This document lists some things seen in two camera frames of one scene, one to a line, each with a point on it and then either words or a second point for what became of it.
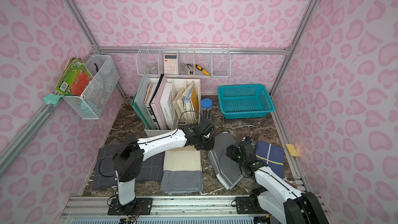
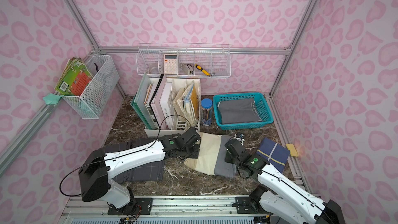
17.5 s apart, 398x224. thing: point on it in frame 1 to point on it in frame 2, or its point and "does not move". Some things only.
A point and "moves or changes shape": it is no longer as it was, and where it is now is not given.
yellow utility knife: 201,69 does not move
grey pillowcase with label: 226,169 to 239,111
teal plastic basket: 244,100 moves or changes shape
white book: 166,102 does not move
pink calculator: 170,64 does not move
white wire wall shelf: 183,60 does not move
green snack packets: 74,79 does not move
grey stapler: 188,67 does not move
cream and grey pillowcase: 182,170 to 211,156
